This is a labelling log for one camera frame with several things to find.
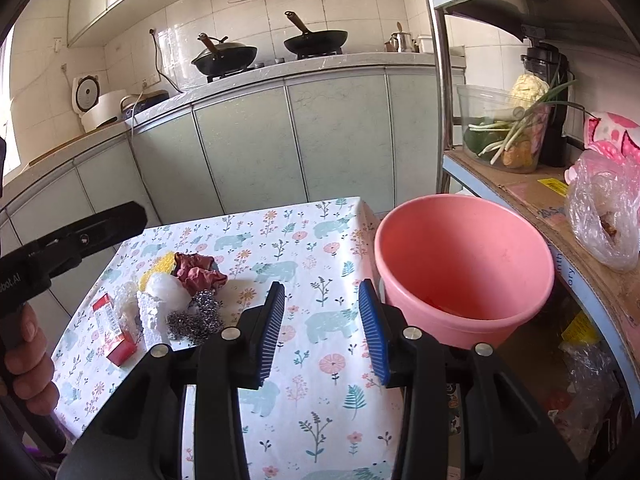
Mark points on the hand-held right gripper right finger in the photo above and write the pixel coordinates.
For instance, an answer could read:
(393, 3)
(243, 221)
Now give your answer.
(372, 335)

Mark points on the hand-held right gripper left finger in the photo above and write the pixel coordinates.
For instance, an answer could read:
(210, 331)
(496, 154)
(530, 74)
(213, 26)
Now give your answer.
(272, 332)

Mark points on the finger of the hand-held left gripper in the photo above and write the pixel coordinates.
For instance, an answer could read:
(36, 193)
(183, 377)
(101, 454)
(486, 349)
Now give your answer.
(110, 225)

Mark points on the yellow mesh sponge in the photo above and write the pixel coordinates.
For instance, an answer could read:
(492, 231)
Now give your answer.
(160, 265)

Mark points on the silver metallic scouring cloth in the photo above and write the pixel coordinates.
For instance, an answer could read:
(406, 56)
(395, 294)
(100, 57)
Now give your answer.
(195, 320)

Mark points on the clear plastic wrap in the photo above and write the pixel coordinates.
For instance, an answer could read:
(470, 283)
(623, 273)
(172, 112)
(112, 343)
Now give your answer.
(125, 305)

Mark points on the white foam net ball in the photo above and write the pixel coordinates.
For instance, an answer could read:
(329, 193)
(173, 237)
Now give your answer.
(167, 290)

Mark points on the dark red cloth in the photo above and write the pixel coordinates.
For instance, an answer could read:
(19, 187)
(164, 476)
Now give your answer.
(197, 275)

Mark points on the pink plastic bucket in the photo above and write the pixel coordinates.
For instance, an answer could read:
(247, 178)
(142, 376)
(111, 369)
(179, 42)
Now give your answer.
(465, 260)

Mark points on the red and white carton box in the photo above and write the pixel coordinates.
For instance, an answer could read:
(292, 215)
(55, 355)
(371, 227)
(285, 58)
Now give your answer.
(120, 355)

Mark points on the person's left hand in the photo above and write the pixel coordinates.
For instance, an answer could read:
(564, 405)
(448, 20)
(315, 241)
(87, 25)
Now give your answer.
(32, 380)

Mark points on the wooden cutting board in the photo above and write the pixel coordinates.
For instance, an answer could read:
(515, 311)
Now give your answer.
(57, 150)

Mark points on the white rice cooker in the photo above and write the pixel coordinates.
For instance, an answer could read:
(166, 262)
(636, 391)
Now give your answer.
(92, 100)

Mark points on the dark topped electric cooker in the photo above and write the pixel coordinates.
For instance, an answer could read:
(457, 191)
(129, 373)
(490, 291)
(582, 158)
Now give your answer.
(145, 102)

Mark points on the pale green kitchen cabinets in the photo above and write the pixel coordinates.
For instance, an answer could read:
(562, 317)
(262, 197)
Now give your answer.
(250, 135)

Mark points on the black wok with lid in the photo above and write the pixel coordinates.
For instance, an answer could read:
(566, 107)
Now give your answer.
(225, 57)

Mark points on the green pepper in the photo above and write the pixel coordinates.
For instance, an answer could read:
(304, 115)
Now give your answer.
(477, 142)

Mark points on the crumpled plastic bags under shelf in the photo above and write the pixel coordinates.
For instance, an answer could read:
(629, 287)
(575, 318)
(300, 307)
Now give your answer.
(585, 390)

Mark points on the gas stove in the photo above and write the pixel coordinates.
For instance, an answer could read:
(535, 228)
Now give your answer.
(280, 62)

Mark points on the green onions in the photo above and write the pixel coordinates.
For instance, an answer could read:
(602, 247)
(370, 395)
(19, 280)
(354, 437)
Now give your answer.
(515, 127)

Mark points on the clear plastic container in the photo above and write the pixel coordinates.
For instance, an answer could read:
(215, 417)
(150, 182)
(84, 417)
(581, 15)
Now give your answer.
(475, 105)

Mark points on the clear plastic bag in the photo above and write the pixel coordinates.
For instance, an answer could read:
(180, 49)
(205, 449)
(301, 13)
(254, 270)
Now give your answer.
(600, 210)

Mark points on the black wok without lid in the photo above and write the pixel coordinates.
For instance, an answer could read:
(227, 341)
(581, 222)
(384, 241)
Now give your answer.
(315, 40)

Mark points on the metal shelf rack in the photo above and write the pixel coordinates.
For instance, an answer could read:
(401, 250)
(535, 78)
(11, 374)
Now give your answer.
(440, 60)

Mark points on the cauliflower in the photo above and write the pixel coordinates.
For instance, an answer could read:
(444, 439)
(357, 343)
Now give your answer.
(529, 89)

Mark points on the small white container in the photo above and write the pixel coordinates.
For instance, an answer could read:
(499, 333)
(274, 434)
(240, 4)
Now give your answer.
(425, 44)

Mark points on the metal kettle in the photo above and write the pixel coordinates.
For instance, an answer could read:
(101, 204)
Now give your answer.
(402, 40)

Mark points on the pink printed bag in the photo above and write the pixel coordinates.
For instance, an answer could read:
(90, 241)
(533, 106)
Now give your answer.
(612, 132)

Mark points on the black blender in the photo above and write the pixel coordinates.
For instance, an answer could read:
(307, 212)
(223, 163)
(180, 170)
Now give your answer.
(547, 65)

